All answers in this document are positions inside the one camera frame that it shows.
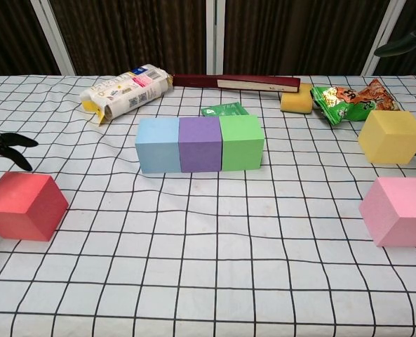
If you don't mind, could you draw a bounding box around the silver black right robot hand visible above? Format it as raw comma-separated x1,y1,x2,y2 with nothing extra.
374,27,416,58

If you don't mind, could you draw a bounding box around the green foam cube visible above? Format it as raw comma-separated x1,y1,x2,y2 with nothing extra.
219,114,266,172

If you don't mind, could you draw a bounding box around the white partition frame post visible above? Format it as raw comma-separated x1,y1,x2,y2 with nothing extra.
205,0,227,75
30,0,77,77
361,0,416,77

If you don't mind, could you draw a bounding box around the green tea sachet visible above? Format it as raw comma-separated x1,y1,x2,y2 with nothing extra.
201,101,249,119

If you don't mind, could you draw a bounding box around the green orange snack bag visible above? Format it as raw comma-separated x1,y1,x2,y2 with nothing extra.
310,78,402,128

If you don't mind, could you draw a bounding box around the white printed snack pack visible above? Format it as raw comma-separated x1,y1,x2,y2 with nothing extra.
79,63,174,126

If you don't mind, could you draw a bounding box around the red foam cube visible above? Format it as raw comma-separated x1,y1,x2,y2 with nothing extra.
0,171,69,242

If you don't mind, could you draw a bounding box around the yellow foam cube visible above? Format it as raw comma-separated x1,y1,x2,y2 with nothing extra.
358,110,416,165

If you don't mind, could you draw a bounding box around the yellow sponge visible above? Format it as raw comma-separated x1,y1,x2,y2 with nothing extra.
280,83,314,114

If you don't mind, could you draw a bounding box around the pink foam cube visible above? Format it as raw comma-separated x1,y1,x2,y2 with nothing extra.
358,176,416,248

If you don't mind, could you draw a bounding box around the purple foam cube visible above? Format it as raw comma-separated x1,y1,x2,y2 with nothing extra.
177,116,223,173

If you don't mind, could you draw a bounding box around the light blue foam cube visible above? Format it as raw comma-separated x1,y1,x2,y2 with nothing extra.
135,117,181,174

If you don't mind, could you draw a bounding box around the white black grid tablecloth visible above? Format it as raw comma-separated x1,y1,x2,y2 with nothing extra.
0,74,416,337

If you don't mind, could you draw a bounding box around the dark red book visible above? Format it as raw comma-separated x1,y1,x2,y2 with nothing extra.
173,74,302,94

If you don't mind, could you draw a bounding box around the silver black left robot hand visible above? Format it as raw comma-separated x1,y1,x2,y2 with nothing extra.
0,132,39,172

